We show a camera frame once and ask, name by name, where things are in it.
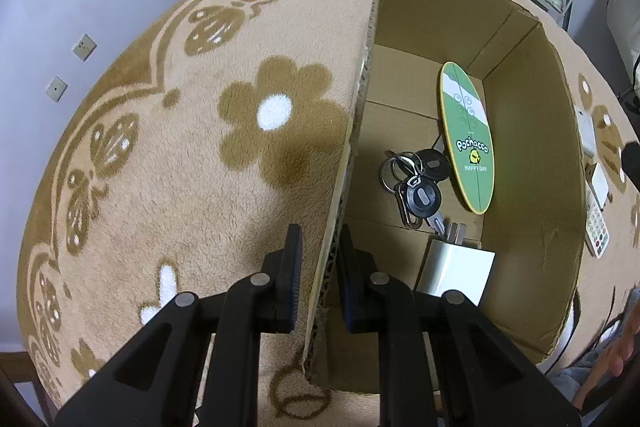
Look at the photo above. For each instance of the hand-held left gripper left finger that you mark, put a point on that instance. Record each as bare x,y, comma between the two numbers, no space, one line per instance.
292,287

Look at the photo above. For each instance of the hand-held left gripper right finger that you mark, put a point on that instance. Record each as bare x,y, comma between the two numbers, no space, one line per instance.
347,292

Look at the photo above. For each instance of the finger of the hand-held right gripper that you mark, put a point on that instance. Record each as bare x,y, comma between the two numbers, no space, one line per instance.
632,162

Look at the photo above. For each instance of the white square plug adapter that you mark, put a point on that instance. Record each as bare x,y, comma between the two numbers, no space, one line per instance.
597,184

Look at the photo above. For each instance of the white rectangular device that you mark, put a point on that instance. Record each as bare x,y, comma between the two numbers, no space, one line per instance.
586,132

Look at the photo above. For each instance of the white remote control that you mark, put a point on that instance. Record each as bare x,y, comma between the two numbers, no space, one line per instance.
598,229

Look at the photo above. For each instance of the brown cardboard box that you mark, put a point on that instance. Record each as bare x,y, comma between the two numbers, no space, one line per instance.
540,157

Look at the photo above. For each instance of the white wall charger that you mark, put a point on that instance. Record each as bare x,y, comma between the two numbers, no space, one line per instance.
455,272

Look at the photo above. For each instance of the bunch of black keys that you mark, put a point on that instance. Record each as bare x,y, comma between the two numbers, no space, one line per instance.
424,197

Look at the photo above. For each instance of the green oval cartoon plaque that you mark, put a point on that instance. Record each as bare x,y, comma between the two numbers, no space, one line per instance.
470,132

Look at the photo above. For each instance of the beige floral rug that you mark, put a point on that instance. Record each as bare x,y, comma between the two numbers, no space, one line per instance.
175,157

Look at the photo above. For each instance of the light blue fleece clothing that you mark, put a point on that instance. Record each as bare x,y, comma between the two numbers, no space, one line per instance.
580,372

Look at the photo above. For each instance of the white wall socket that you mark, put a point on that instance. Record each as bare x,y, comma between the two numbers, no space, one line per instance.
56,88
84,47

